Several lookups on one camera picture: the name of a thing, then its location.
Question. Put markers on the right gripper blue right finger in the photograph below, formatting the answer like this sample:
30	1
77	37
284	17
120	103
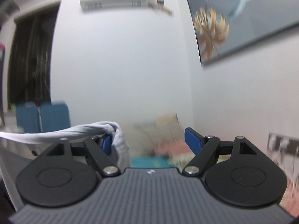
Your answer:
204	148

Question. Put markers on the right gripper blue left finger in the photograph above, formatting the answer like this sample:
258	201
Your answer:
99	160

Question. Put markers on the light grey printed t-shirt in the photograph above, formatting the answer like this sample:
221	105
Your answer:
80	132

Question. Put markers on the pink fluffy blanket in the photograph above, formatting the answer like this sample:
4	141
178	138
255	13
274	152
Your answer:
172	149

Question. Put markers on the green cartoon fleece blanket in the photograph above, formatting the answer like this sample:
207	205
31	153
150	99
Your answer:
180	161

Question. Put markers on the grey pillow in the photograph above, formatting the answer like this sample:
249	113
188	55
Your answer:
153	137

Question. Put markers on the blue covered chair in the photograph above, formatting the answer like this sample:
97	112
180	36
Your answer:
28	118
54	117

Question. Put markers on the teal patterned bed sheet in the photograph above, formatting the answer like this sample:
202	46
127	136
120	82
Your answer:
150	162

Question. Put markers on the dark barred window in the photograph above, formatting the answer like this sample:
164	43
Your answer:
30	57

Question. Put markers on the gold leaf framed picture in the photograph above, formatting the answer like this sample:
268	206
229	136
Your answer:
223	27

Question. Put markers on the wall power socket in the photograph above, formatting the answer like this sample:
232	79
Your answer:
278	143

